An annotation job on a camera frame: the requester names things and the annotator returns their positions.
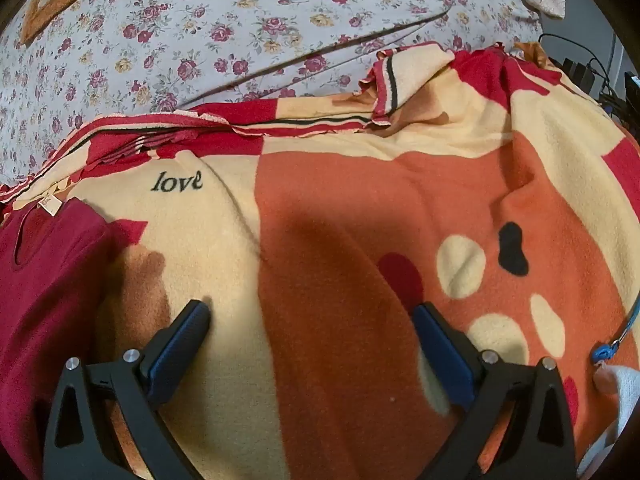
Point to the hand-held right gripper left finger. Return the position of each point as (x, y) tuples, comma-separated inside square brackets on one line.
[(175, 355)]

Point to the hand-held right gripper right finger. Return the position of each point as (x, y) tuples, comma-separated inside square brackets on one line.
[(445, 355)]

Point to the dark red shirt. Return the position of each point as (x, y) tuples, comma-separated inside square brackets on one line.
[(45, 300)]

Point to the orange red printed fleece blanket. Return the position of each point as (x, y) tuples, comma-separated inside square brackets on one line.
[(350, 220)]

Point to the white glove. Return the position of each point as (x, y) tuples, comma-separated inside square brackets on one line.
[(625, 400)]

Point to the floral quilt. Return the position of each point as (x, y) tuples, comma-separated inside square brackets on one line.
[(225, 35)]

